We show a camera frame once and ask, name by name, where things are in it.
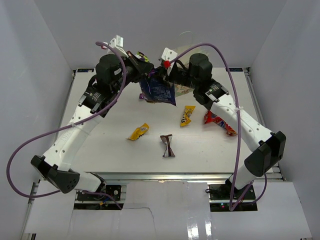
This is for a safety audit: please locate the blue label left corner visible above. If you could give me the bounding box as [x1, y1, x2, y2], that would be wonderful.
[76, 68, 96, 73]

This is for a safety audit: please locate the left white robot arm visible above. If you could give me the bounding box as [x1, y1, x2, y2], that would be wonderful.
[30, 51, 154, 200]

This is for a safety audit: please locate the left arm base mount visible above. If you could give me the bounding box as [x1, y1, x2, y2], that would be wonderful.
[76, 185, 122, 201]

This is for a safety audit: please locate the brown white candy bar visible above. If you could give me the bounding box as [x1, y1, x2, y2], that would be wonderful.
[160, 134, 176, 158]

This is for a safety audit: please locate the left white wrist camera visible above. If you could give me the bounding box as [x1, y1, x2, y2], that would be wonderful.
[108, 35, 127, 57]

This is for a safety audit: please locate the aluminium table frame rail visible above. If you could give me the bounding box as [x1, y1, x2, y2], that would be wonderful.
[43, 172, 285, 182]

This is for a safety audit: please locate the yellow candy pack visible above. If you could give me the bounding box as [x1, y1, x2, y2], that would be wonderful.
[180, 105, 196, 127]
[127, 123, 150, 141]

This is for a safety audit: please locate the blue chips bag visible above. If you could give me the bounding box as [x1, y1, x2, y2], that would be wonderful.
[139, 68, 176, 106]

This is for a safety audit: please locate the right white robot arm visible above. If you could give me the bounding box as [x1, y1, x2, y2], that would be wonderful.
[155, 53, 286, 200]

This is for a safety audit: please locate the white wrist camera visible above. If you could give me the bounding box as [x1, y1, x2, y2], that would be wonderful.
[108, 35, 127, 57]
[159, 47, 178, 76]

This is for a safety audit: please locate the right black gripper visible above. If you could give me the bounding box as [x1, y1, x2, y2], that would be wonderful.
[150, 64, 200, 90]

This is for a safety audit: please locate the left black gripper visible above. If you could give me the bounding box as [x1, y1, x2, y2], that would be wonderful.
[112, 50, 154, 95]

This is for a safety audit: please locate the green paper gift bag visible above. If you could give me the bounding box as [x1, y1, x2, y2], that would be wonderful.
[174, 31, 215, 98]

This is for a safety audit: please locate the blue label corner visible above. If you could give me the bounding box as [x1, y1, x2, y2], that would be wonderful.
[229, 67, 243, 72]
[76, 68, 96, 73]

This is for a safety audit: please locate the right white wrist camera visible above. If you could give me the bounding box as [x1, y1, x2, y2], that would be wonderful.
[159, 47, 178, 76]

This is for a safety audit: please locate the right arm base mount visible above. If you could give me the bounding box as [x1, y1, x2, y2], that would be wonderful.
[205, 184, 258, 213]

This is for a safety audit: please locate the red snack bag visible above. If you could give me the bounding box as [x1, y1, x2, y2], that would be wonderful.
[203, 110, 237, 137]

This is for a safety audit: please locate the blue label right corner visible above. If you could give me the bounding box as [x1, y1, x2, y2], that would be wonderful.
[229, 67, 243, 72]

